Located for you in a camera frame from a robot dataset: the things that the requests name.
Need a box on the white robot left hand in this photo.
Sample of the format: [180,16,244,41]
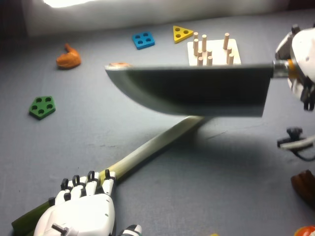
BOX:
[33,169,143,236]

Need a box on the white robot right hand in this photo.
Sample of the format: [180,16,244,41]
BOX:
[274,23,315,111]

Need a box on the long green-white leek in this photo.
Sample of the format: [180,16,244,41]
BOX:
[11,115,205,236]

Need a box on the steel cleaver knife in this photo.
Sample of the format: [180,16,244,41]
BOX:
[105,60,294,118]

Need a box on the wooden peg board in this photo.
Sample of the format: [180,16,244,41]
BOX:
[187,31,242,66]

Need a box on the green pentagon block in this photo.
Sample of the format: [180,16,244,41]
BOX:
[29,95,57,120]

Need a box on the yellow triangle block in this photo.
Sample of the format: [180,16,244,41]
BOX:
[173,25,194,44]

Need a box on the brown toy meat piece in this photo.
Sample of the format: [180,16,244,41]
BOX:
[290,169,315,209]

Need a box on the orange toy chicken drumstick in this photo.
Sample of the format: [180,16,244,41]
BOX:
[56,43,81,70]

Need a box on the blue four-hole square block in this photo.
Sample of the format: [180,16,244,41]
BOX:
[131,31,156,50]

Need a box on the orange toy tart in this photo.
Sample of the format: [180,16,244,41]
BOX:
[294,226,315,236]

